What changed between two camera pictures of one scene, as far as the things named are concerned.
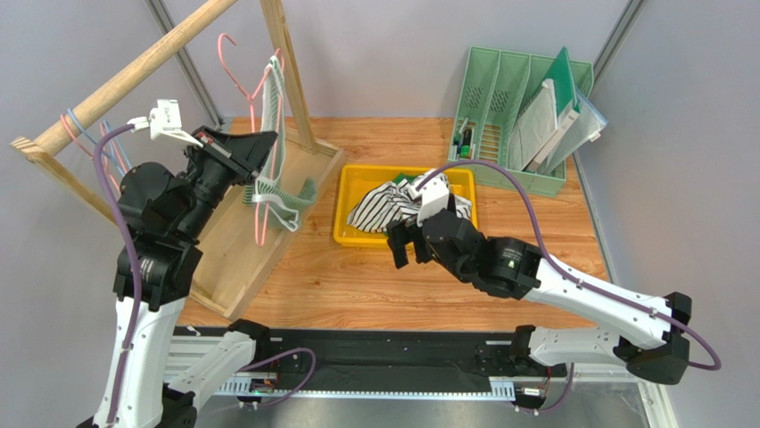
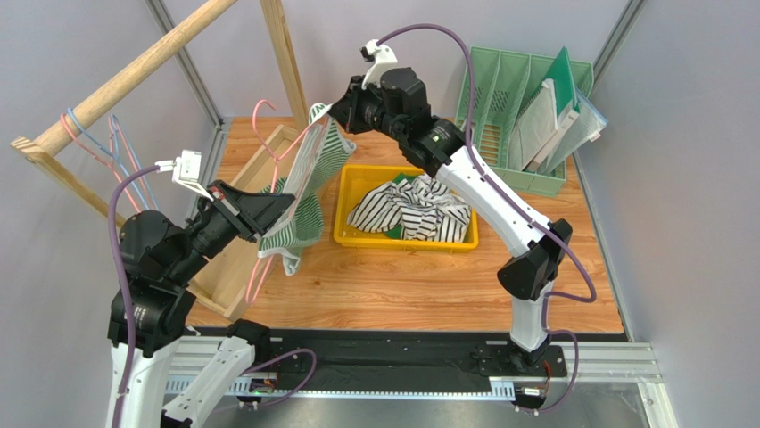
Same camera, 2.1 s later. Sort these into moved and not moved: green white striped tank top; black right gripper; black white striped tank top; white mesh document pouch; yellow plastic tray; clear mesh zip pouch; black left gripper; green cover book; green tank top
Moved: black right gripper; green white striped tank top; black left gripper
Not moved: white mesh document pouch; black white striped tank top; yellow plastic tray; green tank top; green cover book; clear mesh zip pouch
